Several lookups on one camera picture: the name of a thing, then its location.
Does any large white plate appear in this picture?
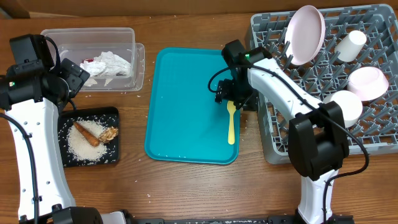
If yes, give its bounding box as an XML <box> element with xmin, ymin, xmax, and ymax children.
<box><xmin>285</xmin><ymin>5</ymin><xmax>326</xmax><ymax>65</ymax></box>

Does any orange carrot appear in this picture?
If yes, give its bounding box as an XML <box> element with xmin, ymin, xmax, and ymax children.
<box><xmin>73</xmin><ymin>122</ymin><xmax>100</xmax><ymax>147</ymax></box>

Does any white cup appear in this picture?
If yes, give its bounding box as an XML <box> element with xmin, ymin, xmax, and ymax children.
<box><xmin>335</xmin><ymin>30</ymin><xmax>367</xmax><ymax>62</ymax></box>

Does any pale green bowl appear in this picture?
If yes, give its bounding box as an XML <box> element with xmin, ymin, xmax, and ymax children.
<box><xmin>323</xmin><ymin>90</ymin><xmax>363</xmax><ymax>128</ymax></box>

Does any pink bowl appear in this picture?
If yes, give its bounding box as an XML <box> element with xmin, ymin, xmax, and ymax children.
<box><xmin>347</xmin><ymin>67</ymin><xmax>389</xmax><ymax>101</ymax></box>

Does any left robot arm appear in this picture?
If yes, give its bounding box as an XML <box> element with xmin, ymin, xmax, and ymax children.
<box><xmin>1</xmin><ymin>34</ymin><xmax>134</xmax><ymax>223</ymax></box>

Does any yellow plastic spoon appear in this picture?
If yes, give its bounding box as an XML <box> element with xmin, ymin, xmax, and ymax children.
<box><xmin>227</xmin><ymin>101</ymin><xmax>236</xmax><ymax>145</ymax></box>

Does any pile of rice grains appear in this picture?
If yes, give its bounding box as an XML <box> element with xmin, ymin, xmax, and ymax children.
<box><xmin>58</xmin><ymin>115</ymin><xmax>119</xmax><ymax>167</ymax></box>

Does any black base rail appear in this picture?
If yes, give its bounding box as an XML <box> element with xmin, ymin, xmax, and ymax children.
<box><xmin>132</xmin><ymin>215</ymin><xmax>294</xmax><ymax>224</ymax></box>

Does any small white tissue piece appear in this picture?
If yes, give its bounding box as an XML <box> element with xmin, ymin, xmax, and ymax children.
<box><xmin>83</xmin><ymin>77</ymin><xmax>113</xmax><ymax>87</ymax></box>

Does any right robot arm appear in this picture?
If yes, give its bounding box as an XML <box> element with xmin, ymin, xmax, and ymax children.
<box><xmin>214</xmin><ymin>40</ymin><xmax>349</xmax><ymax>223</ymax></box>

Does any red silver snack wrapper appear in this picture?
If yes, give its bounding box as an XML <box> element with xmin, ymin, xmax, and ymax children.
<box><xmin>82</xmin><ymin>58</ymin><xmax>94</xmax><ymax>62</ymax></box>

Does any white napkin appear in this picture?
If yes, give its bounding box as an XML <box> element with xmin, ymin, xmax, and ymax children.
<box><xmin>80</xmin><ymin>51</ymin><xmax>131</xmax><ymax>77</ymax></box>

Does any brown walnut cookie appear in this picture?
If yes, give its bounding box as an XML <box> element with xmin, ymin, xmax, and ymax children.
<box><xmin>98</xmin><ymin>126</ymin><xmax>119</xmax><ymax>144</ymax></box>

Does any black plastic tray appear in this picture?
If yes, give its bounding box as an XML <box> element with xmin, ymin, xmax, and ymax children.
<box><xmin>57</xmin><ymin>106</ymin><xmax>121</xmax><ymax>168</ymax></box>

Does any teal plastic tray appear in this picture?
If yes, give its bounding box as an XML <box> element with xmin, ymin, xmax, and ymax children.
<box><xmin>144</xmin><ymin>47</ymin><xmax>239</xmax><ymax>165</ymax></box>

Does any grey dishwasher rack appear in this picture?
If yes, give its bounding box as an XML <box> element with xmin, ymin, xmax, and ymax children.
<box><xmin>248</xmin><ymin>4</ymin><xmax>397</xmax><ymax>155</ymax></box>

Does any clear plastic bin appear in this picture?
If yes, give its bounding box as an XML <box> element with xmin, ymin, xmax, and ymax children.
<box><xmin>41</xmin><ymin>27</ymin><xmax>145</xmax><ymax>91</ymax></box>

